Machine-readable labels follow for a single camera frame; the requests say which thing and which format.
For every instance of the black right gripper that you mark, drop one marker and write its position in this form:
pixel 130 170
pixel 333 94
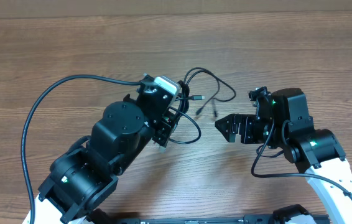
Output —
pixel 247 122

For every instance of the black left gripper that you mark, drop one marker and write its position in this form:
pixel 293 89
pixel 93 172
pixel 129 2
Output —
pixel 163 126

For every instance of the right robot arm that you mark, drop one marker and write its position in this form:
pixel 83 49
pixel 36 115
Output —
pixel 282 120

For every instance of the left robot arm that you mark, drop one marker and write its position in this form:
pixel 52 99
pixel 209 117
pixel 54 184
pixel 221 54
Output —
pixel 87 173

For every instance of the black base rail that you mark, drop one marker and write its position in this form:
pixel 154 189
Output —
pixel 290 214

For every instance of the cardboard back wall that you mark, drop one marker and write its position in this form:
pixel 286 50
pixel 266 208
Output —
pixel 14 9

